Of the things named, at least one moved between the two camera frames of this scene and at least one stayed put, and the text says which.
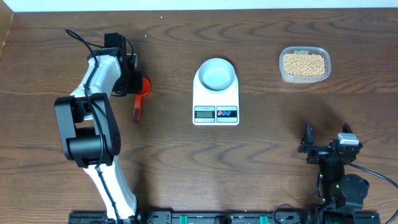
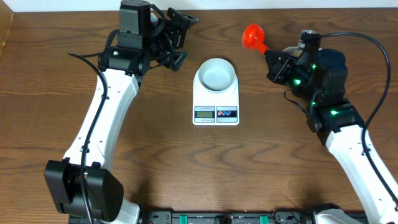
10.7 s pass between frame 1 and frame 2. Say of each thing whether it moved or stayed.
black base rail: stayed
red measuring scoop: moved
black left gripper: moved
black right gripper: moved
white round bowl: stayed
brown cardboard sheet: stayed
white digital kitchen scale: stayed
